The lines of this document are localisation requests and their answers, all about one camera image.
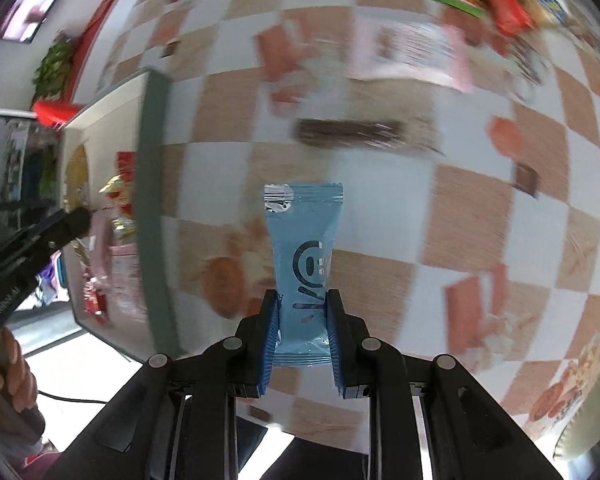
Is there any blue snack bar packet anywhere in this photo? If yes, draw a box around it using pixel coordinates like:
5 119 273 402
263 183 343 367

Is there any person left hand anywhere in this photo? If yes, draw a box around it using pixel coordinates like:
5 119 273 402
0 326 46 441

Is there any white storage tray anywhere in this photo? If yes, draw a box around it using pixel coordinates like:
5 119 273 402
58 68 181 361

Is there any red plastic stool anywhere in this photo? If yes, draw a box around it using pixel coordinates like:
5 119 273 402
32 100 83 128

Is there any checkered tablecloth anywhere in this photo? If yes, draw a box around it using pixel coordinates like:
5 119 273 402
76 0 600 448

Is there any dark brown chocolate bar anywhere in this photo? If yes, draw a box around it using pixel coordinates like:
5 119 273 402
296 118 404 148

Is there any pink white snack packet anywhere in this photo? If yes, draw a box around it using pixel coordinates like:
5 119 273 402
346 16 472 93

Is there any red candy packet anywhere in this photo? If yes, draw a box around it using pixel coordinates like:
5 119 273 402
486 0 535 37

